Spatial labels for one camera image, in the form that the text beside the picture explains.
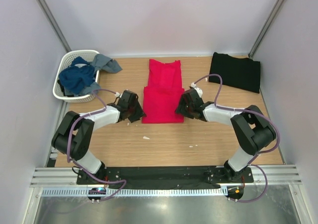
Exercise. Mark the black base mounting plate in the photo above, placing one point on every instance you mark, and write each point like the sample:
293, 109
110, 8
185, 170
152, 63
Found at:
172, 177

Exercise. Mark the aluminium corner post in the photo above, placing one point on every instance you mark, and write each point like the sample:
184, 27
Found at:
51, 19
265, 28

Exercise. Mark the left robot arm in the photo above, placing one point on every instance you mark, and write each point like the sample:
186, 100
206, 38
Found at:
74, 133

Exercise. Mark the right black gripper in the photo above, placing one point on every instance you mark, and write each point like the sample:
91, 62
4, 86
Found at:
180, 109

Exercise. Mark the slotted white cable duct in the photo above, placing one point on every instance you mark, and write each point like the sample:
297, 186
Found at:
98, 192

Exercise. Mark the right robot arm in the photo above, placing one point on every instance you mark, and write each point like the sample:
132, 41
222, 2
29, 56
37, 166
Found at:
253, 130

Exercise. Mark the right aluminium corner post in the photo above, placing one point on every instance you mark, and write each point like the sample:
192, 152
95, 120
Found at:
265, 28

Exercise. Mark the grey blue t shirt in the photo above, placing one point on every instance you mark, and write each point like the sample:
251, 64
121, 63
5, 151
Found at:
100, 62

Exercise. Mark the left aluminium corner post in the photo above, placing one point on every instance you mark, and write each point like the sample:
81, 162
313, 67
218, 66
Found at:
51, 19

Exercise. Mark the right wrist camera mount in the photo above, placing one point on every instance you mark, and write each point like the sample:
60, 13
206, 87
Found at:
197, 89

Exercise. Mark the red t shirt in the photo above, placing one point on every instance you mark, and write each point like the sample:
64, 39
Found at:
162, 93

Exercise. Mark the dark blue t shirt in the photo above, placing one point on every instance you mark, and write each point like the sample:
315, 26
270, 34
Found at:
73, 78

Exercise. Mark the folded black t shirt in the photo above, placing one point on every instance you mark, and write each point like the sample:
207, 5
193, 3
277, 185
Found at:
239, 73

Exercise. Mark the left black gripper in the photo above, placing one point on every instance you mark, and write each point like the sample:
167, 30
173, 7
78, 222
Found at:
140, 113

